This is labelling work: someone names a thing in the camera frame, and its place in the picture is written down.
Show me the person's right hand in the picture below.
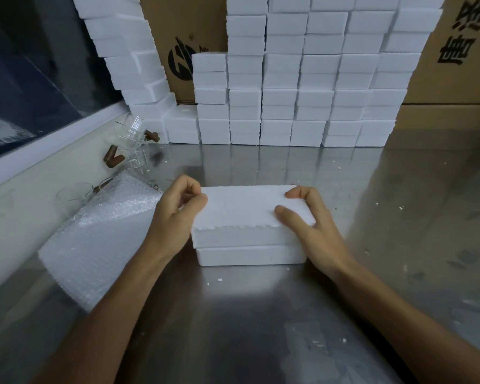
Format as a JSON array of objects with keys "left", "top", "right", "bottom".
[{"left": 274, "top": 185, "right": 357, "bottom": 279}]

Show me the person's left hand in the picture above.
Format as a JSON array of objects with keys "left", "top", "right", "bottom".
[{"left": 143, "top": 174, "right": 209, "bottom": 260}]

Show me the white foam box lid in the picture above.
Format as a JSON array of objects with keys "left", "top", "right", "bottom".
[{"left": 190, "top": 185, "right": 317, "bottom": 249}]

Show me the person's right forearm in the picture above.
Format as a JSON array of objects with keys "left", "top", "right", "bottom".
[{"left": 331, "top": 261, "right": 480, "bottom": 384}]

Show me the person's left forearm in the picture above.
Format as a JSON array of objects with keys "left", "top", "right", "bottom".
[{"left": 32, "top": 241, "right": 173, "bottom": 384}]

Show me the white foam box base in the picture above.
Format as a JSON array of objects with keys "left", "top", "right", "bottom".
[{"left": 195, "top": 243, "right": 308, "bottom": 267}]

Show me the clear glass bottle with cork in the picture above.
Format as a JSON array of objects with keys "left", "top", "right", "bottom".
[
  {"left": 114, "top": 113, "right": 161, "bottom": 157},
  {"left": 56, "top": 177, "right": 115, "bottom": 204},
  {"left": 103, "top": 144, "right": 152, "bottom": 173}
]

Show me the bubble wrap sheets pile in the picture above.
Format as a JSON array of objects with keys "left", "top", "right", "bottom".
[{"left": 38, "top": 172, "right": 163, "bottom": 313}]

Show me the stack of white foam boxes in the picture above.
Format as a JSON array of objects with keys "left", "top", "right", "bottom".
[{"left": 72, "top": 0, "right": 446, "bottom": 148}]

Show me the cardboard box with black logo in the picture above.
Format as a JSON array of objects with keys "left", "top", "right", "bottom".
[{"left": 139, "top": 0, "right": 229, "bottom": 105}]

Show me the plain brown cardboard box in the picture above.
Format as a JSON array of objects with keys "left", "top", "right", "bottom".
[{"left": 391, "top": 103, "right": 480, "bottom": 133}]

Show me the dark window pane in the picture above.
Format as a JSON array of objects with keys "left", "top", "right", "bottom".
[{"left": 0, "top": 0, "right": 122, "bottom": 164}]

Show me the cardboard box with black characters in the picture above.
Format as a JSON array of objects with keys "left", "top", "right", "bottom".
[{"left": 400, "top": 0, "right": 480, "bottom": 105}]

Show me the white window frame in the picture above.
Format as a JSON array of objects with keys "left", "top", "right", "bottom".
[{"left": 0, "top": 101, "right": 133, "bottom": 194}]

